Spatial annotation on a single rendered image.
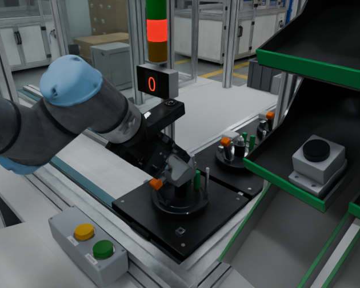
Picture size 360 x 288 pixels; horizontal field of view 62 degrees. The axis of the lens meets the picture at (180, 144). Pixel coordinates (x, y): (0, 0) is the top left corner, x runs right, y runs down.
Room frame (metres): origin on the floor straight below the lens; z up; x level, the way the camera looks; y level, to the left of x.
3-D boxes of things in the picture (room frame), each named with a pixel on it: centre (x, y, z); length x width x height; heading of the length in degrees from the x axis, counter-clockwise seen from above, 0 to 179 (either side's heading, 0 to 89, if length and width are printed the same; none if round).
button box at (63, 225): (0.48, 0.21, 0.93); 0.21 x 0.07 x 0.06; 47
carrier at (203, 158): (0.77, -0.18, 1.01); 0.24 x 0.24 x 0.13; 47
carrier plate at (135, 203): (0.58, 0.00, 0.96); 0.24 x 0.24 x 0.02; 47
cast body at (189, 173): (0.59, -0.01, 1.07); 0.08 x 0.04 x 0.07; 137
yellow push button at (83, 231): (0.48, 0.21, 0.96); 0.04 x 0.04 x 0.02
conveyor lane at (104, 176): (0.80, 0.20, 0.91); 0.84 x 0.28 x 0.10; 47
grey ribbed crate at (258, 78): (2.50, -0.95, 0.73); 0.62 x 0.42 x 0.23; 47
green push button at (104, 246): (0.43, 0.16, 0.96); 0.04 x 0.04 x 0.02
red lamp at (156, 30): (0.79, 0.06, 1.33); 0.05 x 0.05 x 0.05
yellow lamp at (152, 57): (0.79, 0.06, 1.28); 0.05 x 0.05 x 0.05
